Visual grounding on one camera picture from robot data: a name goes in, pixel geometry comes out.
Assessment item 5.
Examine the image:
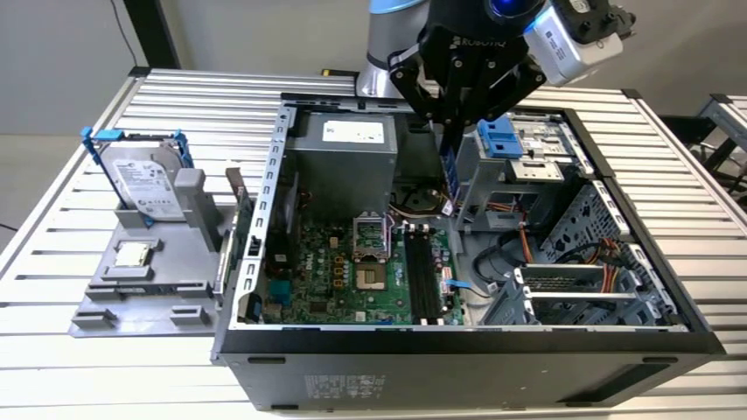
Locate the grey power supply unit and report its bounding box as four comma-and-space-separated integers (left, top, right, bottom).
285, 111, 402, 220

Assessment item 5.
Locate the thin locking lever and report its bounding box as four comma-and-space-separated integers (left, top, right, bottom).
383, 216, 406, 260

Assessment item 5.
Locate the green graphics card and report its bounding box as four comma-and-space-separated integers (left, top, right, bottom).
213, 162, 258, 307

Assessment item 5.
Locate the black open PC case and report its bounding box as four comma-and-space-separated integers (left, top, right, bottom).
209, 91, 729, 412

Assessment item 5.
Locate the green motherboard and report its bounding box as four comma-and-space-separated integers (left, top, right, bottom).
262, 218, 469, 327

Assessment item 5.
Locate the silver CPU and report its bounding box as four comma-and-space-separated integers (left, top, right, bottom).
114, 244, 157, 268

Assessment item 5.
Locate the black round cooler fan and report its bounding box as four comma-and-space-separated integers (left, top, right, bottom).
399, 185, 449, 215

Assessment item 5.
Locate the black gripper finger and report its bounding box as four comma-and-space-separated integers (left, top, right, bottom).
387, 42, 463, 148
458, 59, 549, 133

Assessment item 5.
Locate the grey parts rack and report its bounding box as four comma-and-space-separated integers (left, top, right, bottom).
67, 172, 258, 340

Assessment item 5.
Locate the thin orange wire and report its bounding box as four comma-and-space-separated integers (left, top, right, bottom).
518, 220, 537, 266

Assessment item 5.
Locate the metal frame side table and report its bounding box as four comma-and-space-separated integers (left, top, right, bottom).
658, 92, 747, 196

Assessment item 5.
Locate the CPU socket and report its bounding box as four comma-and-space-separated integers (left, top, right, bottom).
354, 257, 390, 292

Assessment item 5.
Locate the blue plastic drive latch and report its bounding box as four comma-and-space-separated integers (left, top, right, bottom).
477, 120, 527, 161

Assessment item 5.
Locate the hard disk in blue carrier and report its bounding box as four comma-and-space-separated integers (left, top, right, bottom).
81, 126, 198, 228

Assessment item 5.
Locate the orange power wire bundle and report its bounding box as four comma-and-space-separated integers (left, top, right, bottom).
586, 238, 625, 295

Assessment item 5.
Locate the black upright post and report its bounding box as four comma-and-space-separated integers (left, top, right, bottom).
122, 0, 183, 71

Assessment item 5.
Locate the silver disk bay with bars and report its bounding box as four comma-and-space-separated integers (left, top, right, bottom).
483, 262, 678, 327

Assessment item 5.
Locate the metal socket cover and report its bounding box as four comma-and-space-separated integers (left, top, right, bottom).
353, 213, 391, 260

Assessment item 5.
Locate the black looped wire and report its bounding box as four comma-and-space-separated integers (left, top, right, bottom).
471, 242, 530, 290

